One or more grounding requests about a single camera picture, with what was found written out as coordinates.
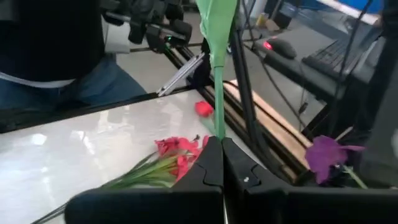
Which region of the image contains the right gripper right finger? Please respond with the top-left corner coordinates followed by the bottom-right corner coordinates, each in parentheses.
top-left (222, 136), bottom-right (398, 224)

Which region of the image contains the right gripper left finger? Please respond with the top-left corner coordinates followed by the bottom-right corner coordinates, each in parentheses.
top-left (63, 136), bottom-right (224, 224)

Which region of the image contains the purple flower bunch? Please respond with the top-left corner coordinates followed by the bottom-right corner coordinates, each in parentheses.
top-left (304, 134), bottom-right (369, 190)

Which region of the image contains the green flower stem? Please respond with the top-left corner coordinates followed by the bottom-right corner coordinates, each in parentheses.
top-left (195, 0), bottom-right (239, 141)

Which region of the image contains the red flower bunch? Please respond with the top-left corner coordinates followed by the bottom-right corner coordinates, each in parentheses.
top-left (30, 134), bottom-right (211, 224)

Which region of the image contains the red tulip green stem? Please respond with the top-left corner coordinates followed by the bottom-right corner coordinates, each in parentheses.
top-left (194, 100), bottom-right (218, 136)

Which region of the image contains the black desk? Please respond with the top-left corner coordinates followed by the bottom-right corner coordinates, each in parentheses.
top-left (251, 24), bottom-right (398, 103)

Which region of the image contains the black keyboard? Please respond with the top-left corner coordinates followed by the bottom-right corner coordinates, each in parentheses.
top-left (301, 29), bottom-right (385, 82)

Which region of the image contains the black computer mouse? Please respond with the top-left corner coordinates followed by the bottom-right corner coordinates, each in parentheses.
top-left (262, 36), bottom-right (298, 60)

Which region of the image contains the person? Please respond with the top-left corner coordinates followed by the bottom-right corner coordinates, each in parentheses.
top-left (0, 0), bottom-right (149, 113)

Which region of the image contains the grey computer monitor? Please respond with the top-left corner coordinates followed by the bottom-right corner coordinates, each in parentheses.
top-left (317, 0), bottom-right (385, 26)

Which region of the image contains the silver metal bracket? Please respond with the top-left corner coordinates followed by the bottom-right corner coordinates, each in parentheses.
top-left (157, 52), bottom-right (206, 97)

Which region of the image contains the black cable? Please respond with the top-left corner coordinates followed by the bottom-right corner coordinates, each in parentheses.
top-left (329, 0), bottom-right (374, 131)

